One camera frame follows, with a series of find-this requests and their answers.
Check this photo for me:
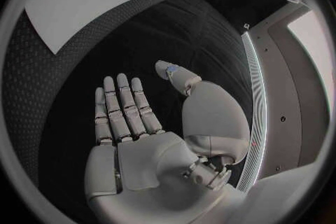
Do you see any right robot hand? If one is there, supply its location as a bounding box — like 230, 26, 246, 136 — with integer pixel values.
83, 60, 251, 224

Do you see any white task board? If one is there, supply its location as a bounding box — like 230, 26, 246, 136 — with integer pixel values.
24, 0, 180, 55

